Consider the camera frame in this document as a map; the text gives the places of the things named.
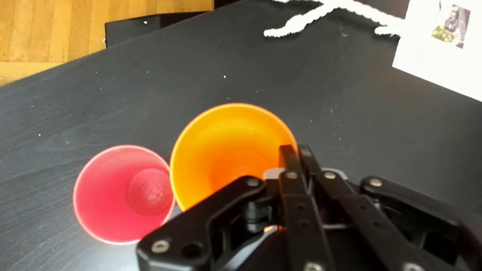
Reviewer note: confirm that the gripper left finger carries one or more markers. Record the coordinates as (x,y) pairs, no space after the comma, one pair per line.
(211,222)

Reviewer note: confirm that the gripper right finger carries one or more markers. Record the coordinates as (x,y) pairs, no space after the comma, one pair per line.
(376,229)

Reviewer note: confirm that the orange plastic cup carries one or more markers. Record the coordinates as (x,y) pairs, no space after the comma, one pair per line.
(222,150)

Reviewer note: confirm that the pink plastic cup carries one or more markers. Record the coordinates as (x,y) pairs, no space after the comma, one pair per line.
(113,195)

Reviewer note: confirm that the white paper with photo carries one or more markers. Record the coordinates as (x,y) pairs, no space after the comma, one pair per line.
(425,56)

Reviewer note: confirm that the black cabinet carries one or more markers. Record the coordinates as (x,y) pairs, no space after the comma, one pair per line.
(128,30)

